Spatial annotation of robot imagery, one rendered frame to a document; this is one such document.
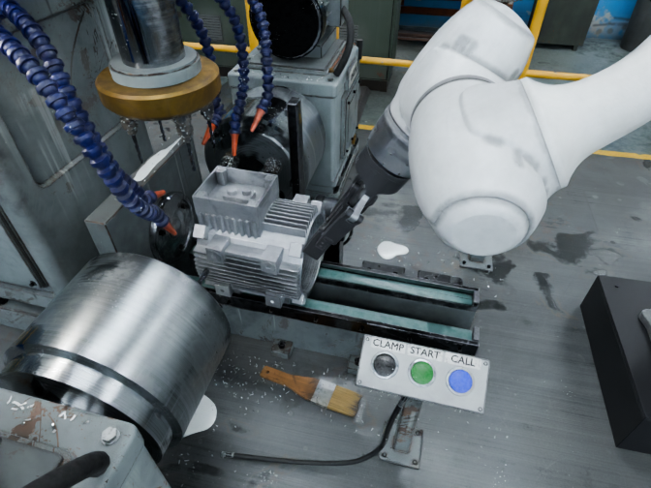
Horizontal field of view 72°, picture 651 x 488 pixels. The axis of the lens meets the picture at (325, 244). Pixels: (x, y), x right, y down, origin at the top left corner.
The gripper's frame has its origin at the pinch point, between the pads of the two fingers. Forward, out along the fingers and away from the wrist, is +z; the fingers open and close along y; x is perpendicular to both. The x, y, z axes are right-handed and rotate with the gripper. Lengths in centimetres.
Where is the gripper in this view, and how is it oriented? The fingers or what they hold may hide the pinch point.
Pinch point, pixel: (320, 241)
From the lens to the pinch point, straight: 73.7
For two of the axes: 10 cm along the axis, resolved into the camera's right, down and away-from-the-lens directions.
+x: 8.4, 5.1, 1.7
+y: -2.5, 6.5, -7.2
